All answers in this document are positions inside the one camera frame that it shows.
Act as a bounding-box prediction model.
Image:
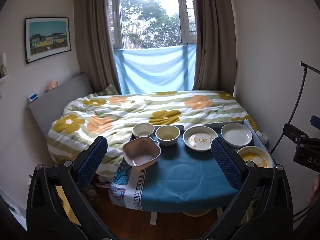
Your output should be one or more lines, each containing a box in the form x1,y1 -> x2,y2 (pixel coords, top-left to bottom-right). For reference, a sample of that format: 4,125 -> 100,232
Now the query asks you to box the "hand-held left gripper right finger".
204,137 -> 293,240

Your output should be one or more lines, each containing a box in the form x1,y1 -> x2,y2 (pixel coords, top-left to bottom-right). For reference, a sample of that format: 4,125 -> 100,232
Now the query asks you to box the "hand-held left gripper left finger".
26,135 -> 115,240

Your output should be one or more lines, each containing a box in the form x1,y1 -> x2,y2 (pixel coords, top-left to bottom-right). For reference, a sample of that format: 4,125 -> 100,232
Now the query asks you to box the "plain white plate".
221,123 -> 253,148

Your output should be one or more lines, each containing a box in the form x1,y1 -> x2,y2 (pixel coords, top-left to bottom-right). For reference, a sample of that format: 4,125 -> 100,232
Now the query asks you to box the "yellow-centred white plate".
236,145 -> 274,169

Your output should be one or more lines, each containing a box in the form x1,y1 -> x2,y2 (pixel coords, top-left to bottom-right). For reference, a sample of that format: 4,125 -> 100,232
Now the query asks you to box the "duck print plate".
183,126 -> 219,152

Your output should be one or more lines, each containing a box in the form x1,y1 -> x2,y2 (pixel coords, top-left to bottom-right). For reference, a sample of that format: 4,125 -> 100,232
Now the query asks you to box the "pink square bowl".
122,137 -> 161,168

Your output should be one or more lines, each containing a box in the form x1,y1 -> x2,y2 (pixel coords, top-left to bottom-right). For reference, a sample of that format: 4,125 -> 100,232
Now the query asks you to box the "person's right hand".
312,175 -> 320,203

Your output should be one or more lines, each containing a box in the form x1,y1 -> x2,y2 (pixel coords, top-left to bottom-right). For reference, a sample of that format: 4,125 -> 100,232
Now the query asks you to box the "curved black stand rod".
270,61 -> 320,153

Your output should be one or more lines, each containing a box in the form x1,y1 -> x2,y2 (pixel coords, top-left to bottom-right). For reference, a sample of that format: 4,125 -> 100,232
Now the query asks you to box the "light blue sheet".
244,119 -> 277,167

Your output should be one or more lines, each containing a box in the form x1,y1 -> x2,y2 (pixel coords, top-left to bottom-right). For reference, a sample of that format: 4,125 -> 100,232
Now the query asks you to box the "blue patterned tablecloth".
109,125 -> 275,212

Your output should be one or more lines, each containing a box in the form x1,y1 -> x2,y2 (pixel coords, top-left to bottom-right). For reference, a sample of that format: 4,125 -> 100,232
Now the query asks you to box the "yellow cushion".
54,184 -> 82,227

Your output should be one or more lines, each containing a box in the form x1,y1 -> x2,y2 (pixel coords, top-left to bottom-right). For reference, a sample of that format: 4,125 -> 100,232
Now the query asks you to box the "floral striped duvet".
47,90 -> 259,178

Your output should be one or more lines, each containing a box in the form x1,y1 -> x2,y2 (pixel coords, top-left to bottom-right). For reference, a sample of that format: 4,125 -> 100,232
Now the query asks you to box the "white round bowl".
132,123 -> 155,139

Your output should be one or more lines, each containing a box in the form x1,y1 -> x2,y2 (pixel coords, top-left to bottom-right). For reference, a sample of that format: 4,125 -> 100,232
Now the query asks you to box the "cream round bowl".
155,125 -> 181,147

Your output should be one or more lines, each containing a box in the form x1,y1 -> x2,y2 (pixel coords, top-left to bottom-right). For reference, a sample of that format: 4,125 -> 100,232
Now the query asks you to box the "grey padded headboard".
27,72 -> 93,138

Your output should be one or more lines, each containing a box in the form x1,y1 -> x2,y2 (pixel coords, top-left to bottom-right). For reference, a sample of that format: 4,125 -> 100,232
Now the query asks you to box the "green striped pillow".
96,84 -> 119,96

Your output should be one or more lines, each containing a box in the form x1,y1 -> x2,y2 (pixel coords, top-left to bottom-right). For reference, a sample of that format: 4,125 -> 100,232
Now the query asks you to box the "pink plush toy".
45,80 -> 59,92

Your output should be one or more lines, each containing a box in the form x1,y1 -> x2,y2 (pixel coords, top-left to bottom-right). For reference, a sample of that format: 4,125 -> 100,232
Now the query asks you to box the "light blue window cloth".
114,43 -> 197,95

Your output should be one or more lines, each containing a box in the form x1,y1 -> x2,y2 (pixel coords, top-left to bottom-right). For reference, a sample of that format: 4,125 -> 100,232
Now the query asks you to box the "framed town picture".
24,17 -> 72,64

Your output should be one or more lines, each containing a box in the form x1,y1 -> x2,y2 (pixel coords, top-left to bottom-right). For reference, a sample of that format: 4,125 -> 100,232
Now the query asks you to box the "floral bottle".
0,52 -> 7,78

